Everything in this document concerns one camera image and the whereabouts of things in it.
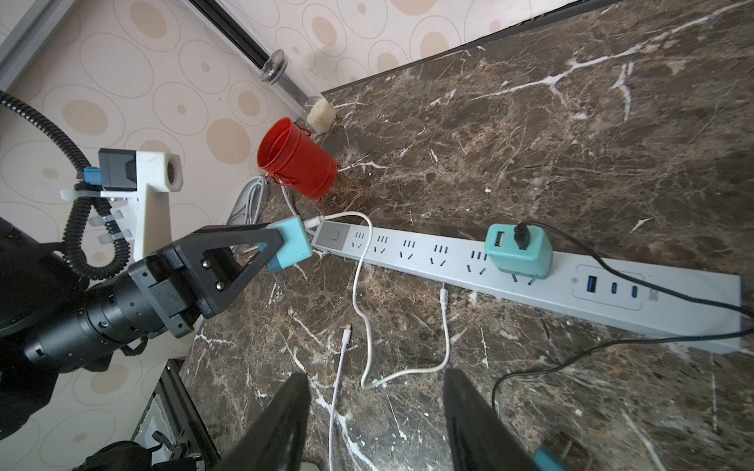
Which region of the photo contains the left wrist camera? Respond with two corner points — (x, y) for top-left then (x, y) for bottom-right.
(98, 148), (184, 261)

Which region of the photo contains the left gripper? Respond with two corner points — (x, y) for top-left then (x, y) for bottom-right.
(23, 225), (284, 374)

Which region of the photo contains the teal charger with black cable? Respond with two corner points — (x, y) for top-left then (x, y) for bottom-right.
(484, 223), (554, 279)

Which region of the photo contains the diagonal aluminium rail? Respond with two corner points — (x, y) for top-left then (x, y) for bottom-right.
(1, 0), (78, 91)

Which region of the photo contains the red metal cup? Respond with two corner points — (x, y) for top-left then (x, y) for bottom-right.
(257, 118), (338, 200)

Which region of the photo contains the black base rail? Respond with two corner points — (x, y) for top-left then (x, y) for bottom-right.
(132, 359), (221, 470)

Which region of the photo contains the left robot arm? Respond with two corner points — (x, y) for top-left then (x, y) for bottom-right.
(1, 180), (284, 437)

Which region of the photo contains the power strip white cord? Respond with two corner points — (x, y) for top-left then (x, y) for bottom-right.
(225, 175), (302, 228)

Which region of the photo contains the coiled white usb cable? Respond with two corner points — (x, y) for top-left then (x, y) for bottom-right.
(326, 322), (355, 471)

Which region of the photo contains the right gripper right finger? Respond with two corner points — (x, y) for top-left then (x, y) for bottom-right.
(443, 368), (536, 470)

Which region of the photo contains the black usb cable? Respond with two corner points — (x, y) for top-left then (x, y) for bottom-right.
(490, 220), (754, 413)

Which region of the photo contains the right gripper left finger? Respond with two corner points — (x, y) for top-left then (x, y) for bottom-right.
(216, 373), (311, 471)

